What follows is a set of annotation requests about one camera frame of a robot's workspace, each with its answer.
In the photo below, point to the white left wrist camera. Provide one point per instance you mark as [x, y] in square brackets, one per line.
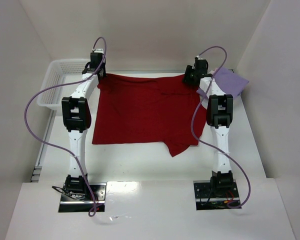
[98, 50]

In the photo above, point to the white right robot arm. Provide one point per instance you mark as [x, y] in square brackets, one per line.
[219, 116]

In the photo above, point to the white plastic laundry basket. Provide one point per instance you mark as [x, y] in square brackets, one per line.
[59, 72]

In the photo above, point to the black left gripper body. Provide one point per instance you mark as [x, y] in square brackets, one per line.
[101, 73]

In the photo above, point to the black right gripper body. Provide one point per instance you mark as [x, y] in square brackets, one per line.
[189, 78]

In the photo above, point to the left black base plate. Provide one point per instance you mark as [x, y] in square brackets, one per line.
[71, 202]

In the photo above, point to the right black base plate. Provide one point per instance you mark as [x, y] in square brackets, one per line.
[207, 200]

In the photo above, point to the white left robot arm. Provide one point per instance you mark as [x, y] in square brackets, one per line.
[77, 119]

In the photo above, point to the folded purple t-shirt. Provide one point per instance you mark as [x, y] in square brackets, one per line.
[224, 82]

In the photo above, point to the red t-shirt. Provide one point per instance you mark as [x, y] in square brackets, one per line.
[148, 110]

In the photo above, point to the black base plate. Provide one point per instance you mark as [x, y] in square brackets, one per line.
[207, 200]
[71, 202]

